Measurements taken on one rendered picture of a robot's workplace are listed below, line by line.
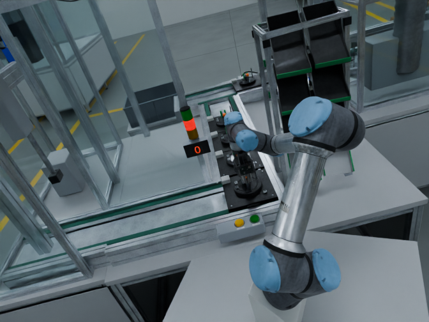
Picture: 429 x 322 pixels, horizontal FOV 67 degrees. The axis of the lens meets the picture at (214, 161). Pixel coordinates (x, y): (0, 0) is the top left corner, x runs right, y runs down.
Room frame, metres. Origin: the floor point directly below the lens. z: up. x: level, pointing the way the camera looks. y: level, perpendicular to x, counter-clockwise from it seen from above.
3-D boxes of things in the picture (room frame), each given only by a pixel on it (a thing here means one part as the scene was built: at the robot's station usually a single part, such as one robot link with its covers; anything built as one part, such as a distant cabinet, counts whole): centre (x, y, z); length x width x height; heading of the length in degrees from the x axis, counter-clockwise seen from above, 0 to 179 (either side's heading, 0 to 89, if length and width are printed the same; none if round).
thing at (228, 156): (1.50, -0.13, 1.01); 0.24 x 0.24 x 0.13; 88
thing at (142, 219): (1.28, 0.18, 0.91); 0.84 x 0.28 x 0.10; 88
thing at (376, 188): (1.69, -0.14, 0.85); 1.50 x 1.41 x 0.03; 88
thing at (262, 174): (1.25, -0.12, 0.96); 0.24 x 0.24 x 0.02; 88
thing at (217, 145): (1.75, -0.14, 1.01); 0.24 x 0.24 x 0.13; 88
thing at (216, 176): (1.73, -0.14, 0.91); 1.24 x 0.33 x 0.10; 178
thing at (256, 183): (1.25, -0.12, 0.98); 0.14 x 0.14 x 0.02
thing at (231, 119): (1.15, -0.12, 1.37); 0.09 x 0.08 x 0.11; 9
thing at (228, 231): (1.03, -0.03, 0.93); 0.21 x 0.07 x 0.06; 88
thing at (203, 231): (1.10, 0.16, 0.91); 0.89 x 0.06 x 0.11; 88
